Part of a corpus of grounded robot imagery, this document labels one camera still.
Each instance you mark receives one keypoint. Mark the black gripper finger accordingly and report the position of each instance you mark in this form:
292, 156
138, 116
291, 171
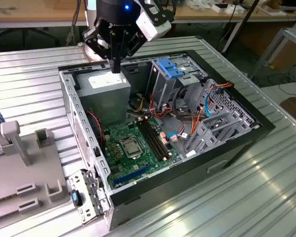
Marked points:
135, 45
96, 42

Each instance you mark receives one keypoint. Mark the wooden desk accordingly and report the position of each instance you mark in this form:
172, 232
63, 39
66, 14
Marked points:
199, 14
39, 14

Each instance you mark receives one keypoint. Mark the black case fan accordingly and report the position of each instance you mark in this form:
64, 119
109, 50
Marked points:
97, 130

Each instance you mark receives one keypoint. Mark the grey parts rack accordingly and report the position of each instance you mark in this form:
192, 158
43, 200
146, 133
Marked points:
27, 177

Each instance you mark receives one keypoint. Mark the blue expansion slot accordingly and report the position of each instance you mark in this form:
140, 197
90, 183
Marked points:
132, 175

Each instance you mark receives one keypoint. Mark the grey power supply unit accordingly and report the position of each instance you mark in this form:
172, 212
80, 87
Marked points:
103, 103

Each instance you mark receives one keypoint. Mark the black tripod pole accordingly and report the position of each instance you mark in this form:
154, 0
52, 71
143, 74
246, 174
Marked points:
241, 24

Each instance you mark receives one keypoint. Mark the black blue bracket latch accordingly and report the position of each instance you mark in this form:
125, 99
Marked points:
75, 197

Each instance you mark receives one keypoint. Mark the grey metal drive cage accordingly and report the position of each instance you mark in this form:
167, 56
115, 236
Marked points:
160, 86

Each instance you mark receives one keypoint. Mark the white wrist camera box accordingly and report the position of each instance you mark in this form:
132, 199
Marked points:
150, 27

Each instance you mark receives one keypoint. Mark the black laptop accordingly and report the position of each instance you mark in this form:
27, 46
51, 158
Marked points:
293, 5

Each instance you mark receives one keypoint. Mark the blue drive cage latch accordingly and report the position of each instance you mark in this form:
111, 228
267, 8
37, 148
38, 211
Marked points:
165, 63
175, 73

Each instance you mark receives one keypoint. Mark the CPU socket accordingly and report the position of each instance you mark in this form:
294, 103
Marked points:
121, 148

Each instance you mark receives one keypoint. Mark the grey metal disk bay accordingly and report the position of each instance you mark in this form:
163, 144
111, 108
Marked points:
204, 138

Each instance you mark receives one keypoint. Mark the black open PC case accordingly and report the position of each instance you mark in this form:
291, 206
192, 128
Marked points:
175, 192

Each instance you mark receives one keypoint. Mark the silver CPU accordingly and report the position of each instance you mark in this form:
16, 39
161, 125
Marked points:
131, 149

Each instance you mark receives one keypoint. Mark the silver card retention bracket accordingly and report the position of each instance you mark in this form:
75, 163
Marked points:
81, 212

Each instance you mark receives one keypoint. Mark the green motherboard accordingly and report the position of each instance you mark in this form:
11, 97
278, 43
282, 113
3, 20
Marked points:
128, 170

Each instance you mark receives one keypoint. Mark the black RAM slot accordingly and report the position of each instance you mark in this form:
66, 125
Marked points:
152, 142
159, 138

